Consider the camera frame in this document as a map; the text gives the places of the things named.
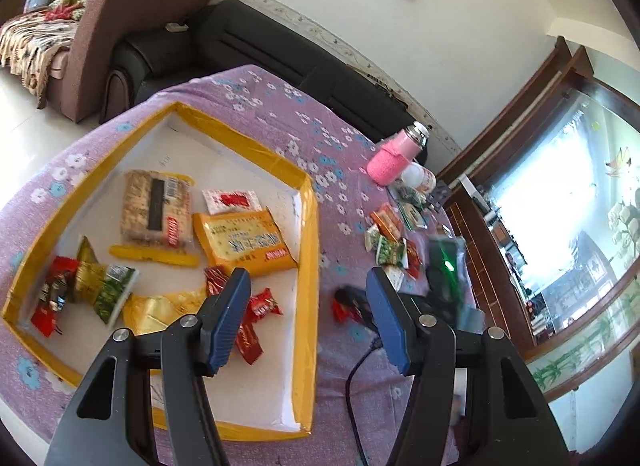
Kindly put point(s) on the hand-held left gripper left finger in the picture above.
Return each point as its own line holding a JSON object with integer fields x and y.
{"x": 235, "y": 316}

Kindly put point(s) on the cracker packet with yellow edge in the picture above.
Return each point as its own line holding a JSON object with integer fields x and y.
{"x": 155, "y": 211}

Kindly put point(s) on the yellow chip packet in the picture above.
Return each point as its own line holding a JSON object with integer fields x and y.
{"x": 160, "y": 313}

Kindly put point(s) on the orange snack packet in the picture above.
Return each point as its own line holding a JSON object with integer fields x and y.
{"x": 387, "y": 218}

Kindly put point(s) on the clear red candy bag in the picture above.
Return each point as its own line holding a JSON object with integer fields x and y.
{"x": 52, "y": 296}

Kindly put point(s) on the patterned blanket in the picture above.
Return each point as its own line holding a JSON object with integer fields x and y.
{"x": 30, "y": 50}

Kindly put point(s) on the pink knit-sleeved bottle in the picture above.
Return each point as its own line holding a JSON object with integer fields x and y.
{"x": 395, "y": 155}

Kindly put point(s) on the flat green white packet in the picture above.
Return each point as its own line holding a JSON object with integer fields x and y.
{"x": 412, "y": 216}

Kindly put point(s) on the dark wooden sideboard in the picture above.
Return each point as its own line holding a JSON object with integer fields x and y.
{"x": 505, "y": 256}

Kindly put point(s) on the black leather sofa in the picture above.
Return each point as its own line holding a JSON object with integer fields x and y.
{"x": 260, "y": 40}

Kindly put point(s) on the white red-print snack packet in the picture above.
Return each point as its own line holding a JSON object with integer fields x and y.
{"x": 232, "y": 200}

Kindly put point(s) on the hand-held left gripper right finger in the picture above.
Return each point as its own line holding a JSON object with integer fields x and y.
{"x": 390, "y": 321}

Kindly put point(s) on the small green white packet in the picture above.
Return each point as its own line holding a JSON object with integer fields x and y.
{"x": 372, "y": 238}

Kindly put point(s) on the white jar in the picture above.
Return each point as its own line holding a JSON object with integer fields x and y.
{"x": 419, "y": 176}

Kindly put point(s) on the grey phone stand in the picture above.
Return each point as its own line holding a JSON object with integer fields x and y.
{"x": 440, "y": 196}

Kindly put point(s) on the yellow biscuit packet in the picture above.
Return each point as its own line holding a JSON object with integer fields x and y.
{"x": 245, "y": 241}

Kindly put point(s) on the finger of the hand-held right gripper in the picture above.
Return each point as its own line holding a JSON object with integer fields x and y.
{"x": 361, "y": 313}

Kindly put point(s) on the purple floral tablecloth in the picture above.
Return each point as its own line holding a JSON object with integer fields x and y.
{"x": 340, "y": 180}

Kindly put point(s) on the wooden window frame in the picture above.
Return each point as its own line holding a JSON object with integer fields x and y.
{"x": 500, "y": 145}

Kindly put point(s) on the white box with yellow edges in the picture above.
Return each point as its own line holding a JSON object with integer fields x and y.
{"x": 310, "y": 256}

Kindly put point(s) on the brown sofa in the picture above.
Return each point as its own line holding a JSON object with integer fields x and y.
{"x": 105, "y": 30}

